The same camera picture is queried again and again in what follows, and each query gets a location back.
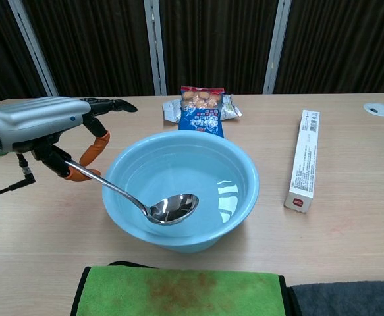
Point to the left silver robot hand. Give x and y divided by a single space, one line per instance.
37 113

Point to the metal ladle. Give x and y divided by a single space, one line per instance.
175 209

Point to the light blue bowl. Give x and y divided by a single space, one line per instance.
185 154

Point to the silver foil packet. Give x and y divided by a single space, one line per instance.
172 110

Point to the blue snack bag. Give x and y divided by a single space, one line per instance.
201 112

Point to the green white snack packet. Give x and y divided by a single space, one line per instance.
230 107

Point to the green microfibre cloth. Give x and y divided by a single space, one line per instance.
178 293

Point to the long white cardboard box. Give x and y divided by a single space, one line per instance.
305 158

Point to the dark grey microfibre cloth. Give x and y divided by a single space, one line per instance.
349 299

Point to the grey partition post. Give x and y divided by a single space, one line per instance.
33 49
277 46
154 49

